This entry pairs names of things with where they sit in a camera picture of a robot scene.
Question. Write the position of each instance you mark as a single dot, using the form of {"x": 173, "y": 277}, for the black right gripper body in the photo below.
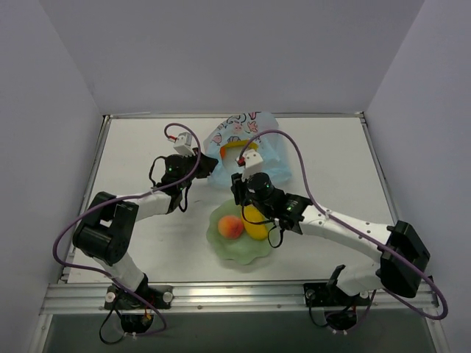
{"x": 238, "y": 189}

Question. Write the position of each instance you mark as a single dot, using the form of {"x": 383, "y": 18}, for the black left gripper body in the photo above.
{"x": 205, "y": 165}

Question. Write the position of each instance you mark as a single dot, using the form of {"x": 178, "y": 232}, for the yellow fake lemon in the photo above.
{"x": 251, "y": 219}

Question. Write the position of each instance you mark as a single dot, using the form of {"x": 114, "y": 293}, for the pink fake peach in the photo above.
{"x": 230, "y": 227}

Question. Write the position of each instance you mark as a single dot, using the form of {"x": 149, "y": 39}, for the light blue plastic bag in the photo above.
{"x": 244, "y": 127}

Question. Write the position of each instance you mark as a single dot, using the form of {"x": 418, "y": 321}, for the yellow fake banana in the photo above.
{"x": 240, "y": 144}

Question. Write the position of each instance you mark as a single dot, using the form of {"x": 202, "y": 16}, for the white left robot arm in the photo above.
{"x": 104, "y": 234}

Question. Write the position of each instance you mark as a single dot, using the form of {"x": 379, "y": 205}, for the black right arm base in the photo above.
{"x": 353, "y": 309}

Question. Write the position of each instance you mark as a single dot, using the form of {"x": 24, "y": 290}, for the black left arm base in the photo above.
{"x": 139, "y": 314}

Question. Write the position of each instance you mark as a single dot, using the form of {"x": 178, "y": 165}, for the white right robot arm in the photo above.
{"x": 399, "y": 257}

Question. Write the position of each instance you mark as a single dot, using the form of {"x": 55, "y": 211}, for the green scalloped glass bowl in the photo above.
{"x": 243, "y": 250}

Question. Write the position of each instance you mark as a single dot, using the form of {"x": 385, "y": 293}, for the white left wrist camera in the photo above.
{"x": 182, "y": 144}

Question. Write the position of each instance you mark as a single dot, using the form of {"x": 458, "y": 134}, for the aluminium front rail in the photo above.
{"x": 188, "y": 297}

